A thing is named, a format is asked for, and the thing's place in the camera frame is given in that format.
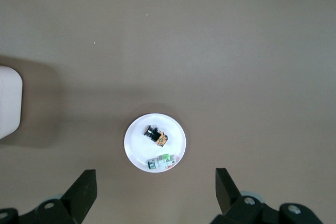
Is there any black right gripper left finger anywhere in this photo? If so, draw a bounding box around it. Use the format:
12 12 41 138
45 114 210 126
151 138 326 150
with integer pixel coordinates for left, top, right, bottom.
0 169 98 224

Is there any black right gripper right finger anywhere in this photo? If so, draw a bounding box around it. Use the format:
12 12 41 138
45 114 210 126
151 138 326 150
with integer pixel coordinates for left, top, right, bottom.
211 167 322 224

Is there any pink round plate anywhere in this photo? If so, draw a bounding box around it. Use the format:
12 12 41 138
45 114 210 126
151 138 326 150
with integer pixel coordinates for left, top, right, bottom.
123 113 187 174

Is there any white lidded storage container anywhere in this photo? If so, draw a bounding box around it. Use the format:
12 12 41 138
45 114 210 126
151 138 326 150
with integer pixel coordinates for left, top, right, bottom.
0 65 23 141

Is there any brown table cover sheet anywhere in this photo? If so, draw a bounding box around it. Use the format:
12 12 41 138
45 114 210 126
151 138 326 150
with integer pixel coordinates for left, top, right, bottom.
0 0 336 224

